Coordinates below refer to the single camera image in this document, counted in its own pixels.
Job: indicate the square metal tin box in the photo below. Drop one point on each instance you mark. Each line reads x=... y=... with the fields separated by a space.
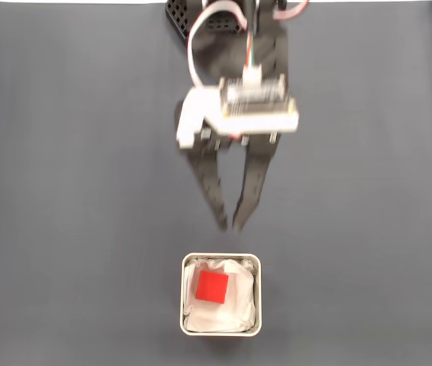
x=182 y=297

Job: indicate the dark blue mat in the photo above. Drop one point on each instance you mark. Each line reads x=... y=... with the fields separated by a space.
x=353 y=152

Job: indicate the white tissue paper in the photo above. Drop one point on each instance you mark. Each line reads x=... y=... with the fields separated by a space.
x=220 y=316

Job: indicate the camera circuit board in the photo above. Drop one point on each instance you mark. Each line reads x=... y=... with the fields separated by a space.
x=254 y=95

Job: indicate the red cube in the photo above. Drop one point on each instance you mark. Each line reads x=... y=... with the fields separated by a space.
x=212 y=286

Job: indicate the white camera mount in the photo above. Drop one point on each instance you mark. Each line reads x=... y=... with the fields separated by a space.
x=193 y=114

